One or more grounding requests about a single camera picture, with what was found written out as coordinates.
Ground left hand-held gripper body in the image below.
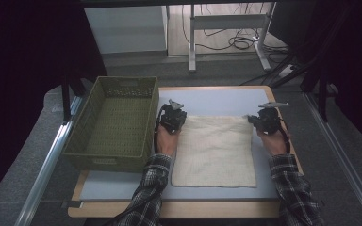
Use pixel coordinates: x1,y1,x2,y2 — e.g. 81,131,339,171
158,98,189,135

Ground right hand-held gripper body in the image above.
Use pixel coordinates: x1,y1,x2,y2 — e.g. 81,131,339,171
254,101,290,136

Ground cream cloth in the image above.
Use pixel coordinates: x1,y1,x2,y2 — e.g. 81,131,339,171
170,114,258,188

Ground green woven basket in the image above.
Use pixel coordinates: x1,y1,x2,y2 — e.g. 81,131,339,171
62,75,160,173

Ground person's right hand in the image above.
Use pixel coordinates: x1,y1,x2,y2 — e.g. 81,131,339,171
256,126,292,157

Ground person's left hand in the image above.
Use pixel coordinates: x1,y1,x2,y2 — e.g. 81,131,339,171
155,123,182,158

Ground white foam mat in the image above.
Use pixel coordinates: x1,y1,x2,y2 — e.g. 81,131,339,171
78,88,281,202

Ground white power strip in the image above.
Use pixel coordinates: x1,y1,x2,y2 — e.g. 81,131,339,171
276,63,297,79

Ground black tripod stand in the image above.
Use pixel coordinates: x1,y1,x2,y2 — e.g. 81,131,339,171
239,3,353,123

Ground white cabinet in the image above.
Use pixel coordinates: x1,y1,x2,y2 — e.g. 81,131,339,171
84,5,168,55

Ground black metal stand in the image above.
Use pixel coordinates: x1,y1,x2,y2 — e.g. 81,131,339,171
59,73,88,124

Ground grey tape strip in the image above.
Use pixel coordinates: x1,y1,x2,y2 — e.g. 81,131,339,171
60,201,85,209

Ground right hand-held gripper black cable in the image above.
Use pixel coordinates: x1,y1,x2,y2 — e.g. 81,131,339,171
277,121,292,155

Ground black floor cables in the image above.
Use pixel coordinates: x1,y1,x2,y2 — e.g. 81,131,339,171
181,3,290,56

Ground silver metal rail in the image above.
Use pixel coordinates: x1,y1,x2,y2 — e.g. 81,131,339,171
304,92,362,226
13,95,84,226

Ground white metal desk frame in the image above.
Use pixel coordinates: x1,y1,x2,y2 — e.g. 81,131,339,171
188,2,273,73

